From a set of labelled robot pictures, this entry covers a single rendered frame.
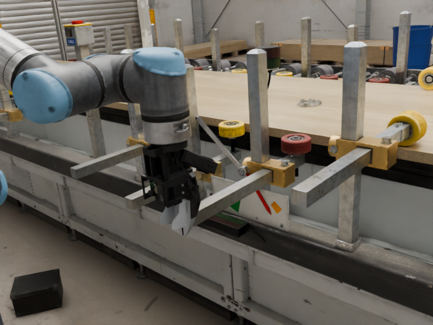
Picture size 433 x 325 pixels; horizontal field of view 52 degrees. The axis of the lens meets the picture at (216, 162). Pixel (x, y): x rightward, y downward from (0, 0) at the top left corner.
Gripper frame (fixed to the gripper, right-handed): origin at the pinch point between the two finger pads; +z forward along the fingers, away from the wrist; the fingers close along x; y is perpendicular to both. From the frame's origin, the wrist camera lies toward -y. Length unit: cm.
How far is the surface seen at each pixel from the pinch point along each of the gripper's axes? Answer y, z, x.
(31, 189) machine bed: -55, 62, -204
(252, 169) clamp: -29.2, -2.3, -4.8
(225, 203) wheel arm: -10.9, -1.8, 1.6
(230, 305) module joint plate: -51, 69, -36
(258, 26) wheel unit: -139, -29, -84
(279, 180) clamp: -29.2, -1.3, 3.6
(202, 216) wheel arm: -3.4, -1.8, 1.6
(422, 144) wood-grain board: -55, -7, 29
